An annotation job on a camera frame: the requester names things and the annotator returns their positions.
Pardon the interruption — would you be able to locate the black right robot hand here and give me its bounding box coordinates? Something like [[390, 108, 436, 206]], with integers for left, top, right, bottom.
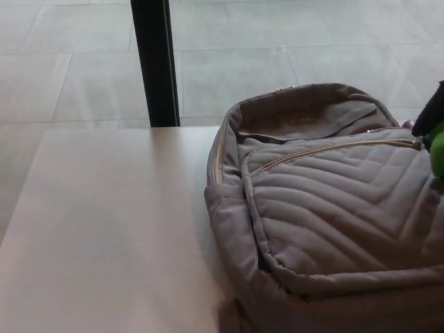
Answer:
[[410, 80, 444, 137]]

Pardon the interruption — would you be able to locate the green toy keychain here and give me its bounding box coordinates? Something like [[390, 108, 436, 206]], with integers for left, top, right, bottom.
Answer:
[[428, 128, 444, 180]]

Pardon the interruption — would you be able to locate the grey-brown quilted backpack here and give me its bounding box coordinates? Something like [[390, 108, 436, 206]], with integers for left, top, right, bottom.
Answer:
[[203, 82, 444, 333]]

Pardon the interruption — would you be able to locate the black window frame post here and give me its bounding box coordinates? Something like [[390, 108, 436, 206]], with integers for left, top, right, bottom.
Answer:
[[129, 0, 182, 128]]

